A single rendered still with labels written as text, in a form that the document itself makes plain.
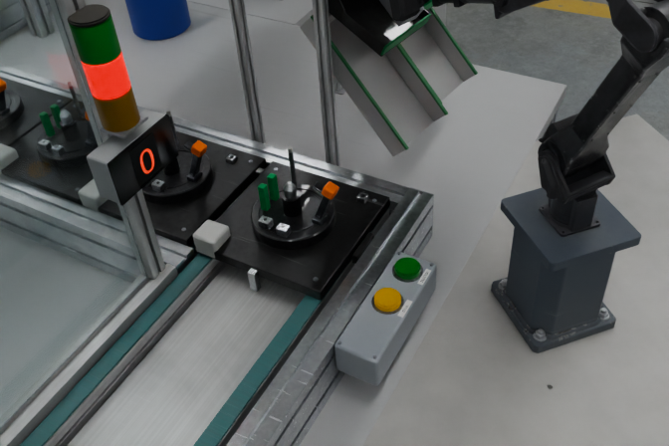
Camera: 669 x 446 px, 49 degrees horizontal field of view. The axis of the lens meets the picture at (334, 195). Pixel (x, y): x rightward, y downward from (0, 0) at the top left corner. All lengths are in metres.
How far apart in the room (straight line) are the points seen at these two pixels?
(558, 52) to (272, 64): 2.01
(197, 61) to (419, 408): 1.12
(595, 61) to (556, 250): 2.56
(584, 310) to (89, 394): 0.73
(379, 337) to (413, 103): 0.50
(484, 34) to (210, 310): 2.75
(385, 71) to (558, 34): 2.44
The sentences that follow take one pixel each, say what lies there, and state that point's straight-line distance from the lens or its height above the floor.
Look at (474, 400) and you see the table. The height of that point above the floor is 0.86.
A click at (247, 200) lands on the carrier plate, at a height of 0.97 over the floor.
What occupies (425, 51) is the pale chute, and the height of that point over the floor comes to 1.06.
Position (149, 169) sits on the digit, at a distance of 1.04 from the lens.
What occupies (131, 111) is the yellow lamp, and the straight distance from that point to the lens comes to 0.99.
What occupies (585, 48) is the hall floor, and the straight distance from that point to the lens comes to 3.68.
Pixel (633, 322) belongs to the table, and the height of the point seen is 0.86.
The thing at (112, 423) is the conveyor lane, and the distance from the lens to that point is 1.12.
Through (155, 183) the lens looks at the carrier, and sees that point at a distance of 1.32.
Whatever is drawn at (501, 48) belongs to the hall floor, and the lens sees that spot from 3.63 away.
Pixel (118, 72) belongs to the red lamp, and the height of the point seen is 1.34.
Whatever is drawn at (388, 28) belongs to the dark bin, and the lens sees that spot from 1.27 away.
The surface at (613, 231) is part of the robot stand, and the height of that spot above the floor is 1.06.
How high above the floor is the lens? 1.81
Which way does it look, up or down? 41 degrees down
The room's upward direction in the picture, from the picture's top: 5 degrees counter-clockwise
